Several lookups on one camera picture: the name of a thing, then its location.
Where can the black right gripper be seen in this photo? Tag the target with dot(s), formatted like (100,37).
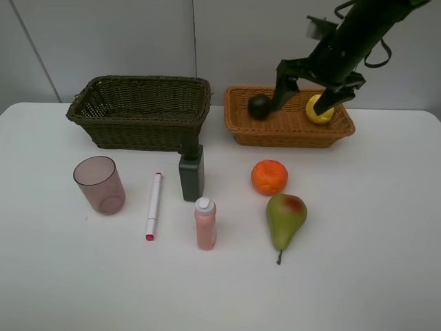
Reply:
(326,66)

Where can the yellow lemon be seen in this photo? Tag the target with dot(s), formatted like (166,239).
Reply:
(313,117)

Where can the dark mangosteen with green calyx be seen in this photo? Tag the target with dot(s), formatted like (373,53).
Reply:
(260,107)

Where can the orange tangerine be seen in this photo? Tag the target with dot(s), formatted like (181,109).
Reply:
(269,177)

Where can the green red pear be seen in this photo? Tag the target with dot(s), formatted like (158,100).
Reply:
(285,215)

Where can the translucent pink plastic cup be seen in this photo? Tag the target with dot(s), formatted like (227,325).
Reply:
(100,183)

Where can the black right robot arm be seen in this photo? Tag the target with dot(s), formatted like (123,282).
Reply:
(341,48)

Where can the orange wicker basket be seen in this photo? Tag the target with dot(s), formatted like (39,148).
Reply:
(289,127)

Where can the dark grey pump bottle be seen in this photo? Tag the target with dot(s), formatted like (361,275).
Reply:
(191,168)

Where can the pink bottle with white cap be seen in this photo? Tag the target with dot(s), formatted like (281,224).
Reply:
(205,217)

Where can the dark brown wicker basket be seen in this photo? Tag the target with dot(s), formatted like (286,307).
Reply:
(148,113)

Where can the white marker with pink cap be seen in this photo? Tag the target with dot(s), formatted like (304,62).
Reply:
(152,216)

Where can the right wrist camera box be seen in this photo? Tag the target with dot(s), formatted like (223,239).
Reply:
(320,28)

